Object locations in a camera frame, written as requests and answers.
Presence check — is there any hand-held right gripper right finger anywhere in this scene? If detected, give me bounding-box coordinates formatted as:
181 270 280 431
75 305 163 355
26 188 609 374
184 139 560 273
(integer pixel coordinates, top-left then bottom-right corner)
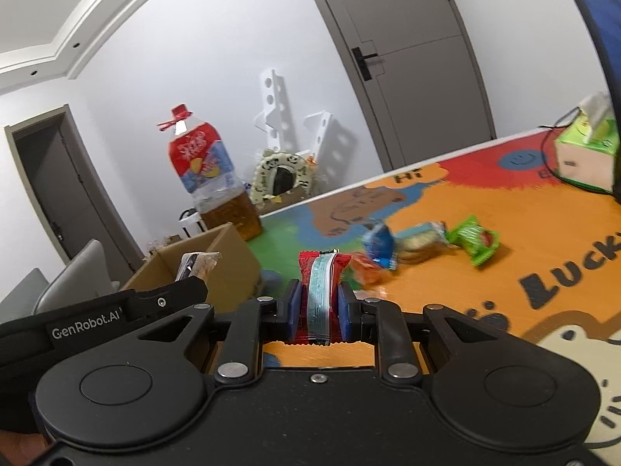
337 282 515 382

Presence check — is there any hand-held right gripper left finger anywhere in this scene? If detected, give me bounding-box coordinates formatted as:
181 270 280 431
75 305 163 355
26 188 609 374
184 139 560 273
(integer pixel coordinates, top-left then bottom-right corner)
131 279 304 384

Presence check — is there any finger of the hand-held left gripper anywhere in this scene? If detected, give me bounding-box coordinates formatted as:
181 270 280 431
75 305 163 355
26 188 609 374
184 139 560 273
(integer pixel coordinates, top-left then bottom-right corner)
127 276 210 323

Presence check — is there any red snack packet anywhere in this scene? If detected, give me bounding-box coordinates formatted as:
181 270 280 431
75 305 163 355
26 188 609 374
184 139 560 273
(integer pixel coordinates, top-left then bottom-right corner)
298 250 350 346

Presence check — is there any orange snack packet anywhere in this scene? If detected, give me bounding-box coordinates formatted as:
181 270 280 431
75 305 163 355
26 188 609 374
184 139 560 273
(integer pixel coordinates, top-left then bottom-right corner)
347 252 389 287

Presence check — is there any silver snack packet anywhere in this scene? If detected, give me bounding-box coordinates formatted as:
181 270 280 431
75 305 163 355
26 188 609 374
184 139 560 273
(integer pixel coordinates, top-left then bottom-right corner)
177 251 221 282

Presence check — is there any brown cardboard box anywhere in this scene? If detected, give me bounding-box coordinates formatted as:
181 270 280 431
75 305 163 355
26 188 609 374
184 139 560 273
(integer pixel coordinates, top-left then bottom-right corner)
119 223 265 316

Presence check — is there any blue snack packet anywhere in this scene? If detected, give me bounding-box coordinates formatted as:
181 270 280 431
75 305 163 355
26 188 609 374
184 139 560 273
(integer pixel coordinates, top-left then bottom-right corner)
361 221 399 270

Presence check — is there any clear round biscuit packet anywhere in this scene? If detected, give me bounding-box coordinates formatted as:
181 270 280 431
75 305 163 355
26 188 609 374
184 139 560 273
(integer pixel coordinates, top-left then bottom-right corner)
393 222 449 264

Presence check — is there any green snack packet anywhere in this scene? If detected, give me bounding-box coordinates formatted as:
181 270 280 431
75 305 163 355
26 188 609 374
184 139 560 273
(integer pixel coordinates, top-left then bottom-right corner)
446 214 500 268

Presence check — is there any person's left hand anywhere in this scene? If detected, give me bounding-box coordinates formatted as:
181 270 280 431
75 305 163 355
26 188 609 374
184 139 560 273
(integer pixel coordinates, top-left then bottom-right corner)
0 429 49 466

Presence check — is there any grey chair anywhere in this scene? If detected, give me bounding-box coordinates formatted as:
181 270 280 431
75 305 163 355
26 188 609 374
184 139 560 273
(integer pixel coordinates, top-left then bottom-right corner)
0 267 49 311
34 239 120 314

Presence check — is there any black shoe rack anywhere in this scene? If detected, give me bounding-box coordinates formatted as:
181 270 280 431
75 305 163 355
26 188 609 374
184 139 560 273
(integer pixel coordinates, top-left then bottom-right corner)
179 208 205 240

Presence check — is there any large iced tea bottle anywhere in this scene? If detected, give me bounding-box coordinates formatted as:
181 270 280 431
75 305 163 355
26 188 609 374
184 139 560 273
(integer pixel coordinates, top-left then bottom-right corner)
158 103 263 242

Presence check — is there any colourful printed table mat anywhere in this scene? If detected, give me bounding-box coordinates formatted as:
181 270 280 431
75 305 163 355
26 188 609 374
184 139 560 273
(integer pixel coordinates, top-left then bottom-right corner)
213 126 621 447

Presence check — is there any dark grey side door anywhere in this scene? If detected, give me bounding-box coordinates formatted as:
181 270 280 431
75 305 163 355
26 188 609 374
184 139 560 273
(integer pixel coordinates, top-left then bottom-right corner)
5 104 146 273

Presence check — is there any short white perforated board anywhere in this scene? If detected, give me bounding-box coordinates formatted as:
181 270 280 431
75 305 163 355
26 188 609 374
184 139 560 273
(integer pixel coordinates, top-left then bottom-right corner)
303 111 333 158

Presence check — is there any tall white perforated board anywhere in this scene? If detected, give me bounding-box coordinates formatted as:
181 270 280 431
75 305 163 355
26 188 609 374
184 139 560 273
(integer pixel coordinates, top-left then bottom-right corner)
255 68 292 151

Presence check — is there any grey room door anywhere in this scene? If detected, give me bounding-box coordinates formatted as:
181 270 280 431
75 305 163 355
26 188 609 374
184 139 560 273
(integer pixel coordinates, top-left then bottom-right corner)
298 0 498 173

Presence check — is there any green tissue box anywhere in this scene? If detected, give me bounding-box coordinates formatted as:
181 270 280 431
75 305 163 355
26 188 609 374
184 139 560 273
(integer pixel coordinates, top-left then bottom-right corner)
554 92 621 195

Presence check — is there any black laptop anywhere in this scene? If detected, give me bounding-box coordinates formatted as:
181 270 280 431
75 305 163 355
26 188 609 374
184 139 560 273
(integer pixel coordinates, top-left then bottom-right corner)
567 0 621 190

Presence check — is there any cream panda print ring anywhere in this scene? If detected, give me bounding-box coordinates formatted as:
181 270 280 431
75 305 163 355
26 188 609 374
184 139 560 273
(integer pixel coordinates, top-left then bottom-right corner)
250 150 318 205

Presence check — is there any black door handle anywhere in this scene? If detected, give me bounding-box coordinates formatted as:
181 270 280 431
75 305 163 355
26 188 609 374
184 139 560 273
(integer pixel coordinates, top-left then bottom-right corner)
352 47 384 81

